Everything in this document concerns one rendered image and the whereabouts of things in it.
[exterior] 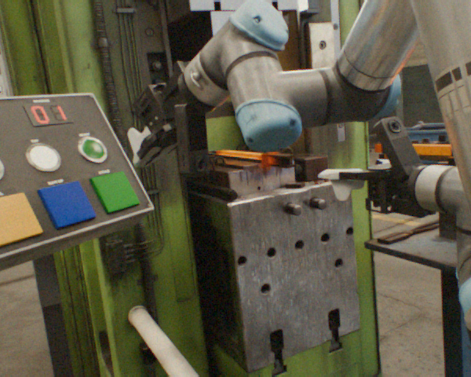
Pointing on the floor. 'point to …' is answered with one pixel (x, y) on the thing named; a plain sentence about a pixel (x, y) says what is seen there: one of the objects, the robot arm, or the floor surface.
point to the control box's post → (52, 315)
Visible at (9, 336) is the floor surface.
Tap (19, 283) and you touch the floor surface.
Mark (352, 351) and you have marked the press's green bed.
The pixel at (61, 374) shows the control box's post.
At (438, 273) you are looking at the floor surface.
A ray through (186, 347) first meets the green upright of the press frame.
